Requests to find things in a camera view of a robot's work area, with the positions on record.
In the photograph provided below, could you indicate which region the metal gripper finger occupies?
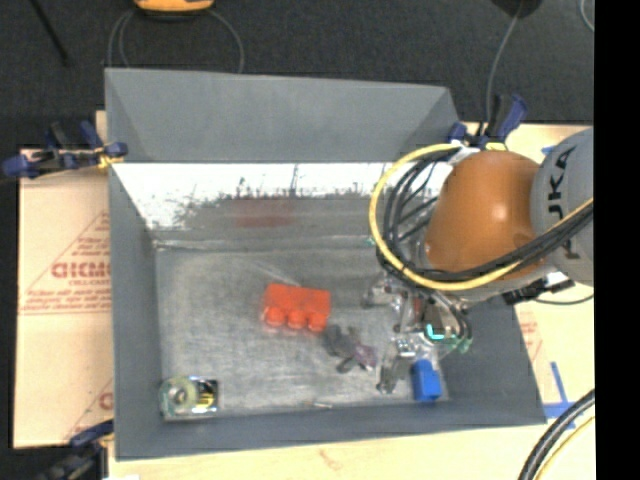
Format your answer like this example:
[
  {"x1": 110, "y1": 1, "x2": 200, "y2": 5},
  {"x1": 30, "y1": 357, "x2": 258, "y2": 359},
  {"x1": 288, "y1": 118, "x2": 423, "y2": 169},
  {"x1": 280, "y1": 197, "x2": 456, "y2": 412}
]
[{"x1": 376, "y1": 336, "x2": 418, "y2": 396}]

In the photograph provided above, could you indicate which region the blue block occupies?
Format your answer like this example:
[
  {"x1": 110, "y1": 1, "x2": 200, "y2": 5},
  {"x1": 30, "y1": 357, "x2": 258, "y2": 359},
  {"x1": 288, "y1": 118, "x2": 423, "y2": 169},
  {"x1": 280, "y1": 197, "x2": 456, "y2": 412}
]
[{"x1": 410, "y1": 358, "x2": 445, "y2": 403}]

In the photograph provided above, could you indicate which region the grey and purple toy figure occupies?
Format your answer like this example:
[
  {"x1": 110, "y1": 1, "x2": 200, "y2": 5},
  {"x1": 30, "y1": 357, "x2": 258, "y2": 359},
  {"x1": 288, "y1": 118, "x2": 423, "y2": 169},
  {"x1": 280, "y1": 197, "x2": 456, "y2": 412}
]
[{"x1": 321, "y1": 324, "x2": 379, "y2": 375}]

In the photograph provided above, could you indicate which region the orange toy block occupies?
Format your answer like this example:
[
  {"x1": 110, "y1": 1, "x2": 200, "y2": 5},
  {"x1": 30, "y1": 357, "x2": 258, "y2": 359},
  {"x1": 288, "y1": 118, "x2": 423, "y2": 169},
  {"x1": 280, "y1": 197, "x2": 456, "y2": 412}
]
[{"x1": 260, "y1": 282, "x2": 333, "y2": 335}]

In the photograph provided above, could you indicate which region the yellow and black small box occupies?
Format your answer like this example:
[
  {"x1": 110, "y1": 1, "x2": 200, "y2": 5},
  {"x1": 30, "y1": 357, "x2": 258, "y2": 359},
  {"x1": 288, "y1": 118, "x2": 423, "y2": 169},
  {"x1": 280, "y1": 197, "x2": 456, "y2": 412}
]
[{"x1": 190, "y1": 377, "x2": 221, "y2": 415}]

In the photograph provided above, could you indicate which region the clear tape roll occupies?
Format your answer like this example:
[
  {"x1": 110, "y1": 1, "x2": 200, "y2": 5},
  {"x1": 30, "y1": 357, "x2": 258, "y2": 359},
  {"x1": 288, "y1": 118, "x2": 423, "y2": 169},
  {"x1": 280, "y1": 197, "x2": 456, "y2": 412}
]
[{"x1": 158, "y1": 374, "x2": 199, "y2": 418}]

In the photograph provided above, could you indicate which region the grey metal bin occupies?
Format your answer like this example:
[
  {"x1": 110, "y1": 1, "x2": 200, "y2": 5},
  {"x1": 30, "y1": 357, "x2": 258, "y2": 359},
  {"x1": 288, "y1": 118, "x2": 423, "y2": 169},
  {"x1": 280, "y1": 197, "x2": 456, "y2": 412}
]
[{"x1": 103, "y1": 67, "x2": 548, "y2": 460}]

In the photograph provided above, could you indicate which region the brown cardboard board red print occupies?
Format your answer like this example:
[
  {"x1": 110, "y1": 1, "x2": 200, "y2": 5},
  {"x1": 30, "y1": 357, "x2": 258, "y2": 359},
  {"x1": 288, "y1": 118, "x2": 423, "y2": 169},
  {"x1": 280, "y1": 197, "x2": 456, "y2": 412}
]
[{"x1": 11, "y1": 109, "x2": 565, "y2": 450}]

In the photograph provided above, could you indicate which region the black cylinder on white bracket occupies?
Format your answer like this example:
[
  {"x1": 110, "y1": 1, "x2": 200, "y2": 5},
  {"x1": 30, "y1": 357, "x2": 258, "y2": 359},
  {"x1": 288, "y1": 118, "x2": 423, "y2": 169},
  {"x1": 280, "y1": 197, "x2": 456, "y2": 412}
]
[{"x1": 501, "y1": 273, "x2": 575, "y2": 306}]

